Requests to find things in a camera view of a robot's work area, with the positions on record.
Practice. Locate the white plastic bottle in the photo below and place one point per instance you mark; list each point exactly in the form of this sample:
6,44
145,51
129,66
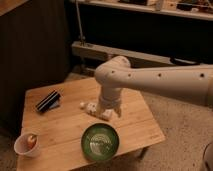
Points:
91,108

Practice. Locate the grey metal beam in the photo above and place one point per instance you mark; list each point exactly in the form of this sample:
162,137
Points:
104,53

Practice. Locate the wooden shelf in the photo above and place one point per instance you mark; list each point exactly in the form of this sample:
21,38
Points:
147,9

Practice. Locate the orange item in cup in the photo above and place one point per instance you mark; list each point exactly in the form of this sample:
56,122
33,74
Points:
31,140

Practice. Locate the small wooden table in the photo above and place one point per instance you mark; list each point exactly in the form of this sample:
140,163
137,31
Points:
60,130

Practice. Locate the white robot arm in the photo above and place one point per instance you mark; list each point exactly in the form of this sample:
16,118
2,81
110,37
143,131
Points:
192,84

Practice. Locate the metal pole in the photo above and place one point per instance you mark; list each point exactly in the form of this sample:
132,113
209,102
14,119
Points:
82,39

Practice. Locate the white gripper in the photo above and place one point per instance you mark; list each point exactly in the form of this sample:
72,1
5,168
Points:
109,103

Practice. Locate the white paper cup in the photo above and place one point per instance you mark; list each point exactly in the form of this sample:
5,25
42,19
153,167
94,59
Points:
21,146

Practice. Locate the black rectangular box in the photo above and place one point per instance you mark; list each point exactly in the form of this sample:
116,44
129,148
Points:
49,102

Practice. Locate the green bowl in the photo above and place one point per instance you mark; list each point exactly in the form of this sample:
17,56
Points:
99,142

